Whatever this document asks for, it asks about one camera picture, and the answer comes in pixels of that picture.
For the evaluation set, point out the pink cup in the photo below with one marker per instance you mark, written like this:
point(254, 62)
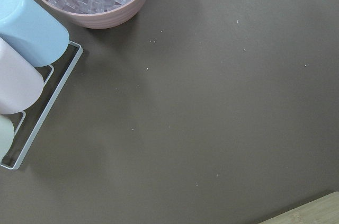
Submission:
point(21, 83)

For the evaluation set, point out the pale green cup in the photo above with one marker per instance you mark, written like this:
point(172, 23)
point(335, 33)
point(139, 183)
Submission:
point(7, 135)

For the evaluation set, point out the light blue cup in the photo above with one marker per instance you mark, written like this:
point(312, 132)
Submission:
point(34, 33)

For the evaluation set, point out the white cup rack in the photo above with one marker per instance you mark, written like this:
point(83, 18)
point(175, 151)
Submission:
point(27, 123)

